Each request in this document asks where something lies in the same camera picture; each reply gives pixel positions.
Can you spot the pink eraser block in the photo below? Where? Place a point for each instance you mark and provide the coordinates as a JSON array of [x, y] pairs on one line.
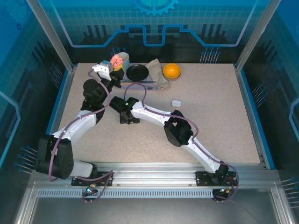
[[116, 60]]

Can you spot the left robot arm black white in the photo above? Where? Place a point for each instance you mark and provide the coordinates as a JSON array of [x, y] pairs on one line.
[[77, 123]]

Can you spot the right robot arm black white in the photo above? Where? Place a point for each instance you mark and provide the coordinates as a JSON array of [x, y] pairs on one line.
[[151, 114]]

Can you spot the light blue mug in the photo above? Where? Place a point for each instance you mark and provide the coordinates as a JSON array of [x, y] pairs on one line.
[[125, 63]]

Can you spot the black round plate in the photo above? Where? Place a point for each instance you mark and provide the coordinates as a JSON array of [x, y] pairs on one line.
[[137, 72]]

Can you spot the lavender serving tray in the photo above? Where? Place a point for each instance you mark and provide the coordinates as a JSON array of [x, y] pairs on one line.
[[135, 87]]

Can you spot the wooden chopstick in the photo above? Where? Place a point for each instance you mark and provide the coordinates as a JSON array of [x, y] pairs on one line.
[[137, 83]]

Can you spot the beige folded cloth napkin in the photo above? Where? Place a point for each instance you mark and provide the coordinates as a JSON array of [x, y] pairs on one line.
[[157, 70]]

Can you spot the orange patterned bowl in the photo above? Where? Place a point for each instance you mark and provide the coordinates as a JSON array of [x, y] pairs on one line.
[[171, 71]]

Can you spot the small lit connector board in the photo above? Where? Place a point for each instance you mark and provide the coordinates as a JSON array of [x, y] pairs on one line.
[[225, 191], [90, 190]]

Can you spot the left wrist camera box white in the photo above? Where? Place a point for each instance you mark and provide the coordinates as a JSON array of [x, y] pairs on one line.
[[100, 68]]

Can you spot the aluminium table side rail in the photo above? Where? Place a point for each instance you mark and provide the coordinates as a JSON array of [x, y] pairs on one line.
[[244, 93], [66, 93]]

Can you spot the aluminium corner post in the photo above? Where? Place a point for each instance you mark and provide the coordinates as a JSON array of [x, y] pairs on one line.
[[257, 35], [51, 35]]

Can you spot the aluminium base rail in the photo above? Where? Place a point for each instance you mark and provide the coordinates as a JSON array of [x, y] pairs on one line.
[[151, 172]]

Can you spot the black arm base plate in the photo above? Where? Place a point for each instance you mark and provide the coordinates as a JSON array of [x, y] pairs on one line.
[[201, 180], [76, 183]]

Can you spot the aluminium frame bar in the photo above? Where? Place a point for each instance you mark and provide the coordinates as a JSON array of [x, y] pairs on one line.
[[25, 207], [283, 207]]

